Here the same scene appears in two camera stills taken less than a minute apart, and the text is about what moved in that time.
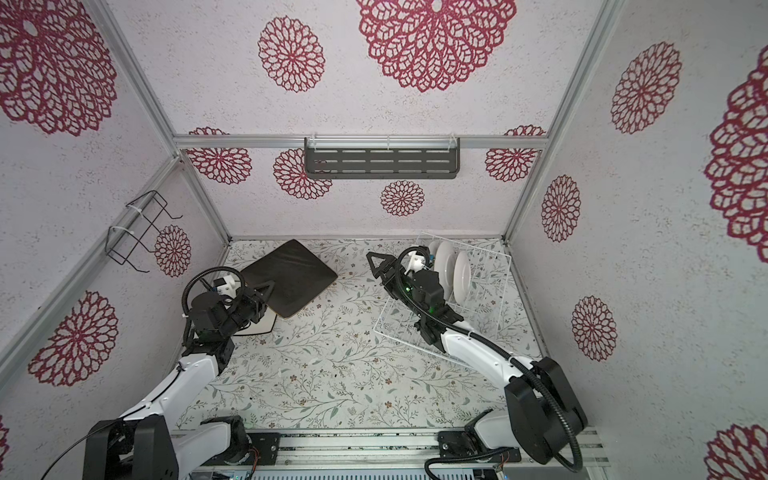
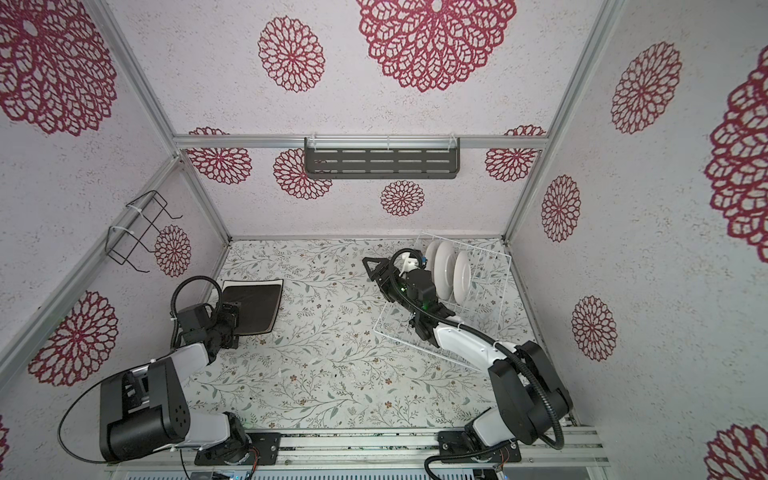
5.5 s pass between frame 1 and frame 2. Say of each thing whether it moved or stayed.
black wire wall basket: stayed
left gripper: stayed
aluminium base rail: stayed
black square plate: moved
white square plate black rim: moved
